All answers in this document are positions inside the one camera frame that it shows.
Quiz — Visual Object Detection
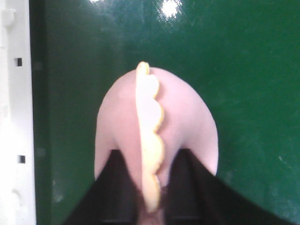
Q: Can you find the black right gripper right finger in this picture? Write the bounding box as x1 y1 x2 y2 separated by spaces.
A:
165 149 290 225

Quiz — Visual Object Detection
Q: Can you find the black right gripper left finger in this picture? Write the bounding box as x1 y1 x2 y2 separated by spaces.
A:
63 150 138 225

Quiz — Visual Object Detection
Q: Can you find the pink plush dinosaur toy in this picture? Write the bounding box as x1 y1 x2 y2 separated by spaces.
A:
94 62 218 225

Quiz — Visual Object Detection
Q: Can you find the white Totelife plastic crate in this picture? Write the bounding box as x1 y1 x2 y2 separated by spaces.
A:
0 0 37 225

